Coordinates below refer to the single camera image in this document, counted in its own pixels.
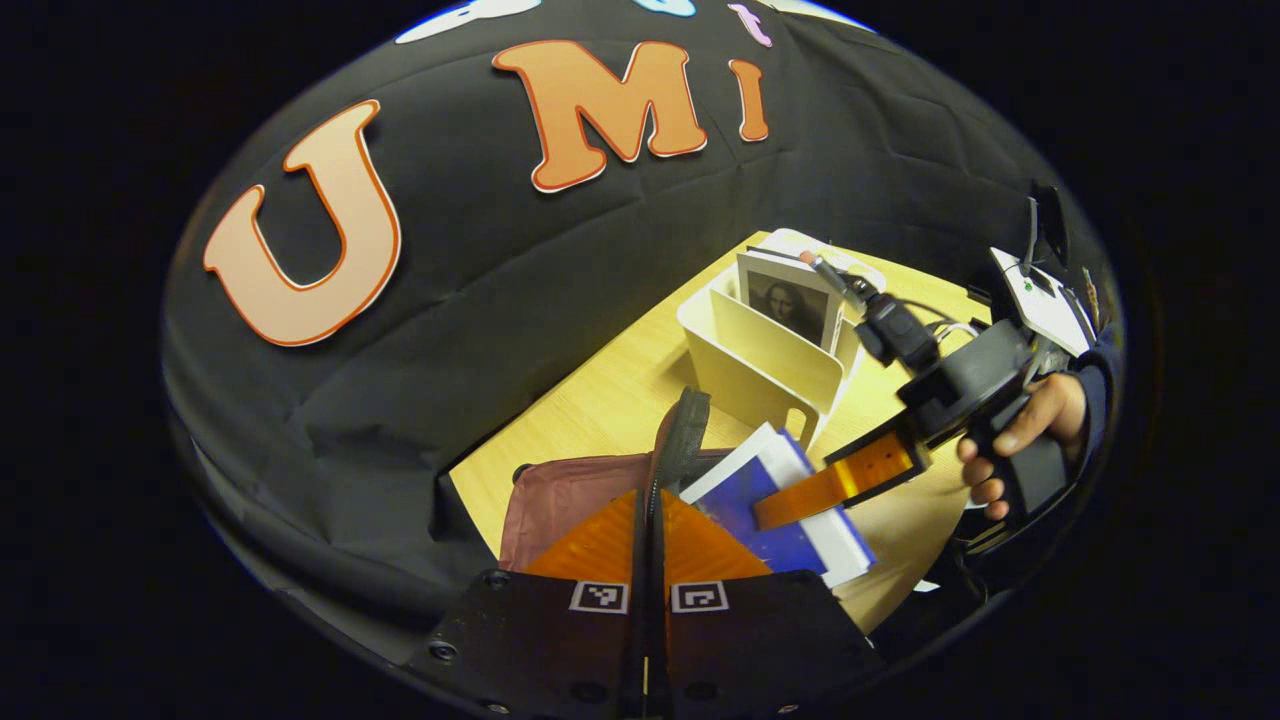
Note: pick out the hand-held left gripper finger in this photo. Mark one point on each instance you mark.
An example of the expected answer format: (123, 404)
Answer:
(641, 620)
(657, 620)

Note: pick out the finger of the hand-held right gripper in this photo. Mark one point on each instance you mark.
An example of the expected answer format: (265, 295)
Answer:
(840, 480)

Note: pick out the blue book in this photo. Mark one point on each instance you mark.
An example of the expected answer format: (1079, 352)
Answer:
(740, 500)

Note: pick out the white bookshelf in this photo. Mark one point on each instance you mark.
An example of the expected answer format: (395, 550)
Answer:
(760, 370)

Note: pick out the maroon schoolbag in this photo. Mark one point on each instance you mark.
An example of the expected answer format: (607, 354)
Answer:
(570, 500)

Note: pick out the white portrait book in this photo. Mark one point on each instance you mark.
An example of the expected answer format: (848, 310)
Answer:
(790, 300)

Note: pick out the white device box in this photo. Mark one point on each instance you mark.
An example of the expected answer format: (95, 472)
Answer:
(1045, 305)

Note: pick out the black backdrop cloth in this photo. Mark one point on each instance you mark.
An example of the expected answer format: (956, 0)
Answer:
(500, 300)

